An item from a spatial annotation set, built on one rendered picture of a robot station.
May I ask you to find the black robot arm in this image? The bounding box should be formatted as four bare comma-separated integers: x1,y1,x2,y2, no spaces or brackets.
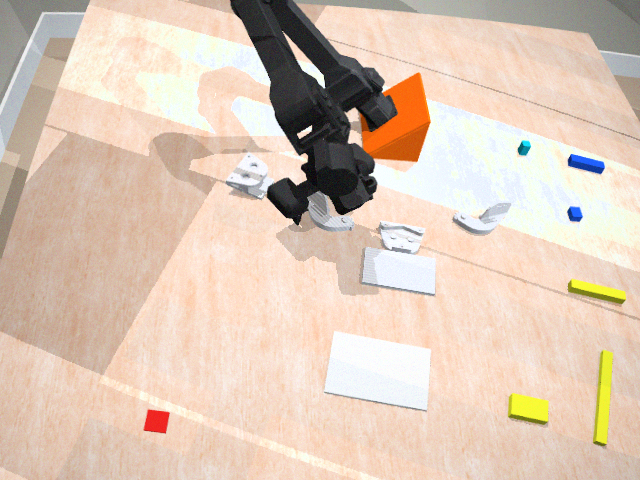
230,0,398,215

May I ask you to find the small teal block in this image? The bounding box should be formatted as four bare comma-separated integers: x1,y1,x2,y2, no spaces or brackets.
517,140,531,156

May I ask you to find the white flat rectangular plate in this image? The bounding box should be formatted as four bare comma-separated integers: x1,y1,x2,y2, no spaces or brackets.
324,331,431,412

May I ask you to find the yellow rectangular bar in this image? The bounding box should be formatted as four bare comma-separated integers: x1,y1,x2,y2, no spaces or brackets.
568,279,626,304

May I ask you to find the yellow long bar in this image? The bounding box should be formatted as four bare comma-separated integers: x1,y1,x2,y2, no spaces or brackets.
593,350,613,447

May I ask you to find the small blue cube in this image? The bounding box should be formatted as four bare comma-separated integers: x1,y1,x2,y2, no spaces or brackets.
567,206,583,222

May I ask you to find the blue rectangular block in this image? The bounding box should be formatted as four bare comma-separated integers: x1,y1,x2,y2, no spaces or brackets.
567,154,605,174

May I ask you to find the yellow rectangular block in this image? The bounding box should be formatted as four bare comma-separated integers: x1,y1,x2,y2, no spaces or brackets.
508,393,549,425

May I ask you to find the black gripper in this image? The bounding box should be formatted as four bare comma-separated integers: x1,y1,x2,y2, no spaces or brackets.
267,143,376,225

